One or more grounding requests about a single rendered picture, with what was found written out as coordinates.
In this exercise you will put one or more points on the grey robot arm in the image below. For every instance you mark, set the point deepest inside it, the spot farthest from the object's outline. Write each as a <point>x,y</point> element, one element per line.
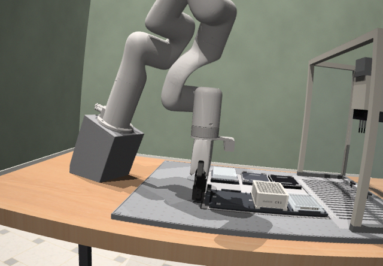
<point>167,20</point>

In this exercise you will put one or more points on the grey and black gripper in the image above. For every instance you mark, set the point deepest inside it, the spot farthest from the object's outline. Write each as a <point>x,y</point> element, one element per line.
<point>200,165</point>

